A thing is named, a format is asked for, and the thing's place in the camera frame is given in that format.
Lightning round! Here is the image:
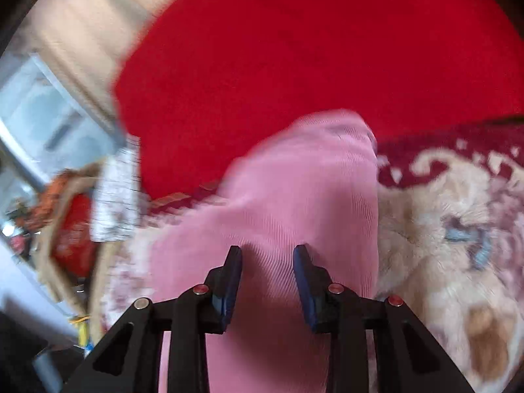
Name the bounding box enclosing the cardboard box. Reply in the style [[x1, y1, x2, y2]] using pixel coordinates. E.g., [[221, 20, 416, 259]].
[[35, 163, 112, 317]]

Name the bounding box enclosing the pink corduroy jacket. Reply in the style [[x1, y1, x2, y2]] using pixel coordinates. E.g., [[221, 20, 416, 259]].
[[149, 108, 380, 393]]

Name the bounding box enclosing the white crackle patterned cloth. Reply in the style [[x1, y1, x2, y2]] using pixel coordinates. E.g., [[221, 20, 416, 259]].
[[90, 137, 142, 243]]

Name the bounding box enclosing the floral patterned blanket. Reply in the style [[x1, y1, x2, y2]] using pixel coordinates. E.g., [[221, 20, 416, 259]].
[[88, 117, 524, 393]]

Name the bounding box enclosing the yellow blue plastic item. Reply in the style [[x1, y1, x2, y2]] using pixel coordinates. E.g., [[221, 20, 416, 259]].
[[71, 314, 97, 358]]

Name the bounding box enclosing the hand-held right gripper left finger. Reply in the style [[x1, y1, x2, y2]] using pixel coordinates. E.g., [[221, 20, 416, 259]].
[[61, 245, 243, 393]]

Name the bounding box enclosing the red box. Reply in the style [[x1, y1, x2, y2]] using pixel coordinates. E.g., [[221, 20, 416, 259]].
[[51, 194, 97, 278]]

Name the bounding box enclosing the window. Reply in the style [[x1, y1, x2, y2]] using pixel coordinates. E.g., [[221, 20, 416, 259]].
[[0, 55, 124, 197]]

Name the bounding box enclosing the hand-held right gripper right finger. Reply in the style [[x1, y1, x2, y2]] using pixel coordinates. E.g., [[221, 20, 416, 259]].
[[292, 245, 476, 393]]

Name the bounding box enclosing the beige dotted cloth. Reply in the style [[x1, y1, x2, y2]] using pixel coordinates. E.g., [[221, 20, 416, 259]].
[[25, 0, 214, 132]]

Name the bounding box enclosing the red blanket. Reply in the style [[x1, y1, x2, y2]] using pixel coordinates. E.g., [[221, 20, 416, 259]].
[[112, 0, 524, 210]]

